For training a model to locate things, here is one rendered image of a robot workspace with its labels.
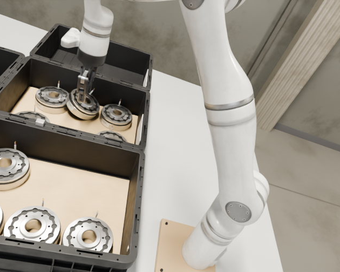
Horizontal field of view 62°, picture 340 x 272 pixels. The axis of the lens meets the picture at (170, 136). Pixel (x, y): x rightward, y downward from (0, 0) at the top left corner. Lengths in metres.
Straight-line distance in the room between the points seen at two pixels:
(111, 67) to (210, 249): 0.84
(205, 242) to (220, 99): 0.39
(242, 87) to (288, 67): 2.33
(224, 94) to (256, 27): 2.26
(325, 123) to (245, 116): 2.94
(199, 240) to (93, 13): 0.61
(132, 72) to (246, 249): 0.82
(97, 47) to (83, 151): 0.26
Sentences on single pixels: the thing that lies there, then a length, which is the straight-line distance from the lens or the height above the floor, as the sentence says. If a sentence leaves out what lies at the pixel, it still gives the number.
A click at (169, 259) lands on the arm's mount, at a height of 0.72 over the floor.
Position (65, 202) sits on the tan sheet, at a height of 0.83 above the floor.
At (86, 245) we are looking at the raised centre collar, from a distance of 0.63.
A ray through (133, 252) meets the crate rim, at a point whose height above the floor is 0.93.
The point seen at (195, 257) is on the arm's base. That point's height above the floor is 0.77.
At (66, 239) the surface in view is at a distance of 0.64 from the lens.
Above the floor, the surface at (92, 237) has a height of 0.84.
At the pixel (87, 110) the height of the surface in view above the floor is 0.87.
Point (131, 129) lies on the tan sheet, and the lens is 0.95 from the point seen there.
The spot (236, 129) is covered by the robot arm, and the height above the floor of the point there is 1.17.
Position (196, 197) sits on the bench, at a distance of 1.02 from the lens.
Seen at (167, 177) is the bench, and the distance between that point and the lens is 1.02.
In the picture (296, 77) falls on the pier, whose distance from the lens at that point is 2.89.
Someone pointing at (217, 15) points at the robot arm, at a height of 1.32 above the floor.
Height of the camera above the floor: 1.42
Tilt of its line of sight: 37 degrees down
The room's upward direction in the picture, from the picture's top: 25 degrees clockwise
